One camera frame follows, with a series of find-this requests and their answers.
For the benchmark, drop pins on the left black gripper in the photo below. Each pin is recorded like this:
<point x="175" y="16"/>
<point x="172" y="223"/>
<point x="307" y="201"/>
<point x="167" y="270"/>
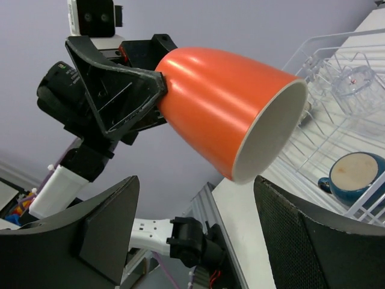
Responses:
<point x="111" y="94"/>

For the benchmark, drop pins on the white wire dish rack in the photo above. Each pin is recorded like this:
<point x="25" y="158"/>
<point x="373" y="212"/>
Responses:
<point x="325" y="133"/>

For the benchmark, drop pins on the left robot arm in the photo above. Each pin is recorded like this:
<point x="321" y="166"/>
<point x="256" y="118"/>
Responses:
<point x="83" y="161"/>

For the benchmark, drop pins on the clear glass with sticker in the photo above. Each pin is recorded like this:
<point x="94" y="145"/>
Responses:
<point x="357" y="91"/>

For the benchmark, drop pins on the dark blue squat mug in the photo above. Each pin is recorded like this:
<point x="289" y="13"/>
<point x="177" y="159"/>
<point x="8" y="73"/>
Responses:
<point x="351" y="175"/>

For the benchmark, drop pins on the aluminium mounting rail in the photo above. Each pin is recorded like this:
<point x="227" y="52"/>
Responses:
<point x="219" y="266"/>

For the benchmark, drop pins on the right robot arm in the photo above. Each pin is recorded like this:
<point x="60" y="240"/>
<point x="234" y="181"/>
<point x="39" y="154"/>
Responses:
<point x="180" y="238"/>

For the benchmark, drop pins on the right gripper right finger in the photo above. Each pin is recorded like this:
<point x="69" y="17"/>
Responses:
<point x="311" y="247"/>

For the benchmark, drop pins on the orange mug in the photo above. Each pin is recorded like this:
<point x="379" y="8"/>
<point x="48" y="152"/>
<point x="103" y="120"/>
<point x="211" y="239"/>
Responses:
<point x="236" y="112"/>

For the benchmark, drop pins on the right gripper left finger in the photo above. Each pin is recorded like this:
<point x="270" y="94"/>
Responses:
<point x="84" y="246"/>

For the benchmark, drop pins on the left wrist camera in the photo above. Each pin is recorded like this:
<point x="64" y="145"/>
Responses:
<point x="96" y="19"/>

